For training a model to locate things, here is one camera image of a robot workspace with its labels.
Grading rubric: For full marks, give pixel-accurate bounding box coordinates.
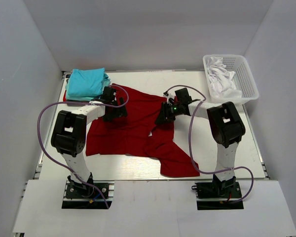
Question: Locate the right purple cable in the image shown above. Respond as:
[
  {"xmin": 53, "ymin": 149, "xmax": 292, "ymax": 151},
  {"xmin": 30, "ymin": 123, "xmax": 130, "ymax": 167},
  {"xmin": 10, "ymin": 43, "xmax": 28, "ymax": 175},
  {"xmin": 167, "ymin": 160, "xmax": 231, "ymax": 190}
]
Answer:
[{"xmin": 164, "ymin": 85, "xmax": 254, "ymax": 204}]

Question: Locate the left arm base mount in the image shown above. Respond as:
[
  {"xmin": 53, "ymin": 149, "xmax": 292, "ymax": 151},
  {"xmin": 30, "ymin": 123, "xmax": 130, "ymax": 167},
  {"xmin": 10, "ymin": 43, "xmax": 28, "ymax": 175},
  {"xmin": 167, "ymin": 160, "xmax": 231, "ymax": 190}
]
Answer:
[{"xmin": 62, "ymin": 181, "xmax": 114, "ymax": 210}]

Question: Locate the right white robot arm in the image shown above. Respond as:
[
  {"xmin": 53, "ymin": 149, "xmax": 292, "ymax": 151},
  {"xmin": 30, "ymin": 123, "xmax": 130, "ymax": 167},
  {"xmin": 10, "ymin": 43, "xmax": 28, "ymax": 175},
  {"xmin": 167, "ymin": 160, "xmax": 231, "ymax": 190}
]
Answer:
[{"xmin": 155, "ymin": 87, "xmax": 246, "ymax": 197}]

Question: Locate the folded light blue t-shirt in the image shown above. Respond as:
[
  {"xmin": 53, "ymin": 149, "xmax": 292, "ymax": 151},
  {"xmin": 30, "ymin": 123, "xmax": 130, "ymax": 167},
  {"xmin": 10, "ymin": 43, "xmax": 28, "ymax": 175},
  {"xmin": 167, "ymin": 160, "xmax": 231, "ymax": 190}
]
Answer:
[{"xmin": 66, "ymin": 68, "xmax": 105, "ymax": 97}]

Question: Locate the folded teal t-shirt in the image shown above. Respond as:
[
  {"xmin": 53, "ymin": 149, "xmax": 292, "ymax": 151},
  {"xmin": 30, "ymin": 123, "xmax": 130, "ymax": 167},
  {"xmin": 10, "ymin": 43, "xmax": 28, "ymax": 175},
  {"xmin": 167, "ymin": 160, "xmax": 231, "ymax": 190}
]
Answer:
[{"xmin": 65, "ymin": 73, "xmax": 111, "ymax": 101}]

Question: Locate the white plastic laundry basket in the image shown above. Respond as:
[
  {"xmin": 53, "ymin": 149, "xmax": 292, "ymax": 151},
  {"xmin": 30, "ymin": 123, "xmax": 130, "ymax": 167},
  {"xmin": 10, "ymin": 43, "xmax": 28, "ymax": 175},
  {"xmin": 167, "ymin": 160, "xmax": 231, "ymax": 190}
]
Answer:
[{"xmin": 203, "ymin": 54, "xmax": 259, "ymax": 105}]

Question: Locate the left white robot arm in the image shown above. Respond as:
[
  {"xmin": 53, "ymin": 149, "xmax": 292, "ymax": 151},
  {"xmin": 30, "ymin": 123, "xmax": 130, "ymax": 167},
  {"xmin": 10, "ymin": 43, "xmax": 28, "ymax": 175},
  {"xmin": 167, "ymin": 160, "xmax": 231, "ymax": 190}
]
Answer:
[{"xmin": 51, "ymin": 86, "xmax": 128, "ymax": 197}]

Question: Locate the folded red t-shirt bottom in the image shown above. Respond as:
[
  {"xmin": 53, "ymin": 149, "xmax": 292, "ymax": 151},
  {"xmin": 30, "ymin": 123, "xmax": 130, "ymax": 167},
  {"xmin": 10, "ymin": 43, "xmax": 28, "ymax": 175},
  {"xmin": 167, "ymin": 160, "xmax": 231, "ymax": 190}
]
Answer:
[{"xmin": 63, "ymin": 90, "xmax": 88, "ymax": 103}]

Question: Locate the crumpled white t-shirt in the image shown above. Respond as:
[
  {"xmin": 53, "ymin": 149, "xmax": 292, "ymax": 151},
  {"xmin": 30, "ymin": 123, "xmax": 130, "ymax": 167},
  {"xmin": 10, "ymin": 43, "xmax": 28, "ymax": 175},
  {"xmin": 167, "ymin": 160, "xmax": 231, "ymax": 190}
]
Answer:
[{"xmin": 206, "ymin": 56, "xmax": 242, "ymax": 98}]

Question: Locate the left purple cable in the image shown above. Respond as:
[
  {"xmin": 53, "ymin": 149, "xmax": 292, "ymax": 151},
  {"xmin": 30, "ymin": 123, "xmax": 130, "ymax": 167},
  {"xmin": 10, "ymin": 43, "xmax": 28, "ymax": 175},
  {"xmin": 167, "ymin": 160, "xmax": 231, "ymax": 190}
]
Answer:
[{"xmin": 37, "ymin": 84, "xmax": 130, "ymax": 209}]

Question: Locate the dark red t-shirt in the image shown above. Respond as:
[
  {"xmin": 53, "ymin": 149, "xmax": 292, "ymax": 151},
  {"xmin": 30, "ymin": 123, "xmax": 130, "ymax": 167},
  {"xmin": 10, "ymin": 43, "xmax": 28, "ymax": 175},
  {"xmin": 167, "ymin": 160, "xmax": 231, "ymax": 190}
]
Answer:
[{"xmin": 86, "ymin": 86, "xmax": 200, "ymax": 178}]

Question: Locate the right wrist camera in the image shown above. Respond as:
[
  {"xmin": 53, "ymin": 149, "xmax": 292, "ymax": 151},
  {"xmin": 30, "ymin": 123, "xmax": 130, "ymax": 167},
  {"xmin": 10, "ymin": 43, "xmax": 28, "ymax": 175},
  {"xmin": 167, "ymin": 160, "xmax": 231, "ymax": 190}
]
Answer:
[{"xmin": 188, "ymin": 99, "xmax": 206, "ymax": 104}]

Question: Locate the purple cable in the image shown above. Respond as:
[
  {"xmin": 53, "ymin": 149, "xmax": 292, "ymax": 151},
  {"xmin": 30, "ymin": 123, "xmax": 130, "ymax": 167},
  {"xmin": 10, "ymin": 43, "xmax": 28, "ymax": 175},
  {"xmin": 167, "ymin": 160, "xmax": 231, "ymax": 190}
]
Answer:
[
  {"xmin": 164, "ymin": 85, "xmax": 254, "ymax": 204},
  {"xmin": 37, "ymin": 84, "xmax": 130, "ymax": 209}
]

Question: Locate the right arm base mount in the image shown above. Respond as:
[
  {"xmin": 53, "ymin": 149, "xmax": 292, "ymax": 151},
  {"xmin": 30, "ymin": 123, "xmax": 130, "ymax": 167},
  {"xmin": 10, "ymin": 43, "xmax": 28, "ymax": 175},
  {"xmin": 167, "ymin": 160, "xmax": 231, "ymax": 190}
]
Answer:
[{"xmin": 191, "ymin": 182, "xmax": 244, "ymax": 210}]

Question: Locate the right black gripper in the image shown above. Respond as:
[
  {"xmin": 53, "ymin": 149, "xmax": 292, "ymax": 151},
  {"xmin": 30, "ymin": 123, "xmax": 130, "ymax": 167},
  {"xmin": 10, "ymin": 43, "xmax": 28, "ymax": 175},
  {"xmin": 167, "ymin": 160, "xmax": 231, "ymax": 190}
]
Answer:
[{"xmin": 155, "ymin": 101, "xmax": 183, "ymax": 124}]

